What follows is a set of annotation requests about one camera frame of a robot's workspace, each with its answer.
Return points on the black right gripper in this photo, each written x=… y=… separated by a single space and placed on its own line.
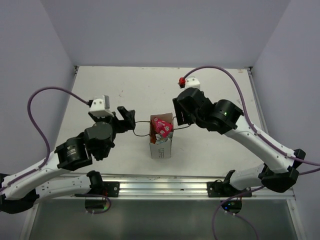
x=182 y=117

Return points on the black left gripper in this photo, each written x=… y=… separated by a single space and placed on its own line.
x=128 y=123

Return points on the pink small snack packet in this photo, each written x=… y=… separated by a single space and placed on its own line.
x=161 y=127

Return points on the white paper coffee bag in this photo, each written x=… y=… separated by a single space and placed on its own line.
x=161 y=151

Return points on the silver mints sachet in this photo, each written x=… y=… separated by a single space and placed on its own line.
x=159 y=139

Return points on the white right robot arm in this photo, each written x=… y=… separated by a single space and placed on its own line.
x=278 y=172

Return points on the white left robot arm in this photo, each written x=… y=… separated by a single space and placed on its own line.
x=21 y=191

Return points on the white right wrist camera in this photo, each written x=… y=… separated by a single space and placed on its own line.
x=189 y=82

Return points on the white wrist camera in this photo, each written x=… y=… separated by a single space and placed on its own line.
x=189 y=82
x=100 y=107

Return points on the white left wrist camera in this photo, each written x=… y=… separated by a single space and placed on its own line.
x=100 y=107

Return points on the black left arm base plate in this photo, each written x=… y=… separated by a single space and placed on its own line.
x=109 y=189

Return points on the aluminium rail frame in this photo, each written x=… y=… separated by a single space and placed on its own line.
x=137 y=186

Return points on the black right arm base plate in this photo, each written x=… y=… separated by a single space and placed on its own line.
x=219 y=189

